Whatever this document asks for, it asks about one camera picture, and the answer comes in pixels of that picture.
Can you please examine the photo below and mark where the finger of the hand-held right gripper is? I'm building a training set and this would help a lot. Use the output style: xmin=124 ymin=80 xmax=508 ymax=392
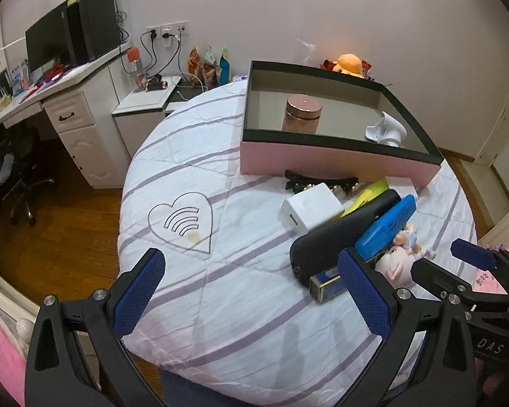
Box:
xmin=411 ymin=258 xmax=509 ymax=311
xmin=450 ymin=238 xmax=509 ymax=290

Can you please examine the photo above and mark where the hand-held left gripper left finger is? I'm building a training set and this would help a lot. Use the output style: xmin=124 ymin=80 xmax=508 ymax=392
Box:
xmin=24 ymin=247 xmax=170 ymax=407

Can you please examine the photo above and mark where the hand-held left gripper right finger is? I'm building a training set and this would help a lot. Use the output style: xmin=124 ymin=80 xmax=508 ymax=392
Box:
xmin=337 ymin=247 xmax=478 ymax=407

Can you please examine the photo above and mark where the small blue rectangular box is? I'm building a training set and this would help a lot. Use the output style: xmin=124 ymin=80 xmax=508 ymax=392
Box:
xmin=309 ymin=265 xmax=348 ymax=305

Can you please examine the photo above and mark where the small doll figure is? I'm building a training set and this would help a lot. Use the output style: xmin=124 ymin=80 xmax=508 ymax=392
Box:
xmin=374 ymin=225 xmax=435 ymax=283

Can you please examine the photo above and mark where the blue remote-like case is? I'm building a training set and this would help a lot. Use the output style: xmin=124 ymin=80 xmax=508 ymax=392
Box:
xmin=354 ymin=194 xmax=417 ymax=264

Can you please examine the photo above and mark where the black glasses case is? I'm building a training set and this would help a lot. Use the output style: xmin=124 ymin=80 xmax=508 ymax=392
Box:
xmin=289 ymin=189 xmax=401 ymax=291

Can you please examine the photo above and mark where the white charger cube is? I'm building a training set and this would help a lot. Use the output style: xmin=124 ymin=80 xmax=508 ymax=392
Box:
xmin=280 ymin=183 xmax=344 ymax=236

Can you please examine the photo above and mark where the pink box with black rim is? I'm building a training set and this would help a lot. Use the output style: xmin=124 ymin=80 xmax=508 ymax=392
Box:
xmin=240 ymin=60 xmax=443 ymax=188

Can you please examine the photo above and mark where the white curved holder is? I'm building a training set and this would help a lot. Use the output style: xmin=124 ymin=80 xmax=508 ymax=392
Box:
xmin=365 ymin=111 xmax=407 ymax=148

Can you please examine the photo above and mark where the pink floral quilt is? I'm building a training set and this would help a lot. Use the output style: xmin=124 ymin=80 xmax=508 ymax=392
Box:
xmin=475 ymin=239 xmax=509 ymax=297

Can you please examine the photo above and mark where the white purple striped quilt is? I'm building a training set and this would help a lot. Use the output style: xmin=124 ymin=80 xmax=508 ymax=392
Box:
xmin=118 ymin=80 xmax=478 ymax=384

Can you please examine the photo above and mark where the yellow highlighter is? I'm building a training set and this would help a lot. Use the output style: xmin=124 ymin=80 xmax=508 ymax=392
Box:
xmin=341 ymin=180 xmax=390 ymax=217

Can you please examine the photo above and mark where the white door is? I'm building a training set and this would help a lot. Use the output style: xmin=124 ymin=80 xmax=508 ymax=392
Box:
xmin=475 ymin=63 xmax=509 ymax=225

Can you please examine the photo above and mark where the black pearl hair clip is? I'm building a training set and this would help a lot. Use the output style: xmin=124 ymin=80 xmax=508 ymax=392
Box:
xmin=284 ymin=169 xmax=361 ymax=200

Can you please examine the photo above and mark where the bright pink cloth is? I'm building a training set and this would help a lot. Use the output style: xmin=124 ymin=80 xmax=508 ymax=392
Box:
xmin=0 ymin=294 xmax=30 ymax=407

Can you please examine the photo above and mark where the white desk with drawers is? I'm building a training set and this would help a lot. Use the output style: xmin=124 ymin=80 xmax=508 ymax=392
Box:
xmin=0 ymin=42 xmax=134 ymax=189

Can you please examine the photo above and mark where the white bedside cabinet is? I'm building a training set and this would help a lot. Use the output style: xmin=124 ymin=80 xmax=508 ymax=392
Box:
xmin=112 ymin=75 xmax=183 ymax=159

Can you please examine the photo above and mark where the black office chair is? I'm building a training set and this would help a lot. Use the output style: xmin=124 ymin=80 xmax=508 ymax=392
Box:
xmin=0 ymin=127 xmax=56 ymax=227

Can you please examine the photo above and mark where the rose gold jar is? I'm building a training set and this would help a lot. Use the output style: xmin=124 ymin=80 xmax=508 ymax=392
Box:
xmin=282 ymin=94 xmax=323 ymax=134

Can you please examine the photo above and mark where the clear bottle with orange cap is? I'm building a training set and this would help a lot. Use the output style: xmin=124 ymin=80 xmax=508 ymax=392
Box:
xmin=126 ymin=48 xmax=147 ymax=92

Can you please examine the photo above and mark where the orange plush toy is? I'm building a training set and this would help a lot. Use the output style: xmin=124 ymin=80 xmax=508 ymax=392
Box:
xmin=332 ymin=54 xmax=365 ymax=78

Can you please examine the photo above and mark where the colourful snack bag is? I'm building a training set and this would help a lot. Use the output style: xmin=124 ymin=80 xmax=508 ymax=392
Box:
xmin=201 ymin=46 xmax=221 ymax=88

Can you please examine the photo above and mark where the orange snack bag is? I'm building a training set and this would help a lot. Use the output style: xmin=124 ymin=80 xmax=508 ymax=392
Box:
xmin=189 ymin=46 xmax=204 ymax=81

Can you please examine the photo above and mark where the blue snack bag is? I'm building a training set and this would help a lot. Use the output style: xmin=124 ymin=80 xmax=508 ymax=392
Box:
xmin=218 ymin=46 xmax=232 ymax=85

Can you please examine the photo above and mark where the blue white box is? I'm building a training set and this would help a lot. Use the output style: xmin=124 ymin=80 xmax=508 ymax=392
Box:
xmin=8 ymin=61 xmax=30 ymax=94

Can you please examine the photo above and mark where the black computer monitor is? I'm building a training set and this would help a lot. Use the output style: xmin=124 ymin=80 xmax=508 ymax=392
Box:
xmin=24 ymin=0 xmax=75 ymax=74

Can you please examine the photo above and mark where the black computer tower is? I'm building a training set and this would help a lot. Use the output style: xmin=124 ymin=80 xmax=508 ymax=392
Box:
xmin=65 ymin=0 xmax=121 ymax=66

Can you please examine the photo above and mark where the white bed frame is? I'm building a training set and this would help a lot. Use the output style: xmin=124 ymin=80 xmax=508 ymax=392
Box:
xmin=0 ymin=258 xmax=39 ymax=348

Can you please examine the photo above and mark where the white charging cable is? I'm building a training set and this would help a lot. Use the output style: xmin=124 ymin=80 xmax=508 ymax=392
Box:
xmin=176 ymin=72 xmax=208 ymax=100

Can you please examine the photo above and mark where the black power cable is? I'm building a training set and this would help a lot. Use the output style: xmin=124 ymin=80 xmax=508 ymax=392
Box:
xmin=139 ymin=30 xmax=183 ymax=79

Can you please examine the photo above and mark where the white wall socket strip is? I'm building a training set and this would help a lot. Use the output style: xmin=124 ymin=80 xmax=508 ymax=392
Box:
xmin=146 ymin=21 xmax=190 ymax=40

